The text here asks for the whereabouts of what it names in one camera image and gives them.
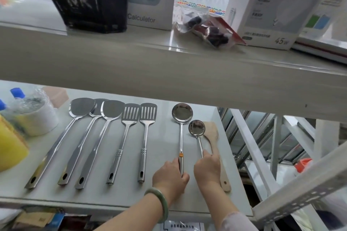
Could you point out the person's right hand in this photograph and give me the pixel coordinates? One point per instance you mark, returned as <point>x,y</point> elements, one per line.
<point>207,174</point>

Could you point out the person's left hand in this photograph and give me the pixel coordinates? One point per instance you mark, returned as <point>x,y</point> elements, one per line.
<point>169,182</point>

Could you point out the wooden spatula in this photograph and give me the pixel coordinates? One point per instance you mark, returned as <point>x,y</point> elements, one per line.
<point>212,133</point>

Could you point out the small steel ladle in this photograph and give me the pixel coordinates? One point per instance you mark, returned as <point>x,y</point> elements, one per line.
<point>196,128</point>

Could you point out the large steel ladle orange tip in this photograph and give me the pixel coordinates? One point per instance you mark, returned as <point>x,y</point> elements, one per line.
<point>182,113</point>

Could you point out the slotted steel turner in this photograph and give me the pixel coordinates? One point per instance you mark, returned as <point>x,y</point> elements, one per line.
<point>148,113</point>
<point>130,114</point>

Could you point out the person's left forearm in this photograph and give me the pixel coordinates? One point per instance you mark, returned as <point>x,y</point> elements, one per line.
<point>130,217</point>

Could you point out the person's right forearm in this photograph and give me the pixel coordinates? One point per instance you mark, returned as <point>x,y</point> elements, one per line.
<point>230,214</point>

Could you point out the white table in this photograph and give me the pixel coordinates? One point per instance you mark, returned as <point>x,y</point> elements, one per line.
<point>130,197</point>

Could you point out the white packet black pattern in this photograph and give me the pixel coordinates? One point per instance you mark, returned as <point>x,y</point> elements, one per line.
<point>184,226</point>

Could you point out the orange-capped white bottle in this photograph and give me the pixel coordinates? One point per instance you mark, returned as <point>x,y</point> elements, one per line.
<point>302,164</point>

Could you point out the grey upper shelf board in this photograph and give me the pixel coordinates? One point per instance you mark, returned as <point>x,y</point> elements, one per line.
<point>135,76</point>

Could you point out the pink block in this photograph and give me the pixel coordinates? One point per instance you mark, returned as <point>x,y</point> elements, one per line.
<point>58,96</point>

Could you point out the clear bag of dark items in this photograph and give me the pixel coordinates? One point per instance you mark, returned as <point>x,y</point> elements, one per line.
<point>211,33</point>

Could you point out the brown cardboard box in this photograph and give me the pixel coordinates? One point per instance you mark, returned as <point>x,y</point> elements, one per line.
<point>32,218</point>

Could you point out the wrapped white tape roll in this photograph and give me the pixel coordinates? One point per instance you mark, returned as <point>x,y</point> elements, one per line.
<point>38,122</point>

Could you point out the wrapped yellow tape rolls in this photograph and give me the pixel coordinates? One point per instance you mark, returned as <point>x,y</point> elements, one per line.
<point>10,147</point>

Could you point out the colourful bead strip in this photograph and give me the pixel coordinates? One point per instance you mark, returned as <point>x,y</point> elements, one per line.
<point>217,10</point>

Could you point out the flat white red box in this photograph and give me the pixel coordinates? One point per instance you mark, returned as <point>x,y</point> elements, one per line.
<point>322,48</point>

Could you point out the blue-capped bottle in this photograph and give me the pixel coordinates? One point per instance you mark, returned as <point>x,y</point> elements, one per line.
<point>17,93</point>
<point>2,105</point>

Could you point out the white charger box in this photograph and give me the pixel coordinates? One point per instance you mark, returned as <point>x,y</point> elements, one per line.
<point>284,8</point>

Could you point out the white box green blue squares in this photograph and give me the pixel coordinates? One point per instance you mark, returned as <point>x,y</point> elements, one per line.
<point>325,17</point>

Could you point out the white metal rack frame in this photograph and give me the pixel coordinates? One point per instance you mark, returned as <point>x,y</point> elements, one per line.
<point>298,187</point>

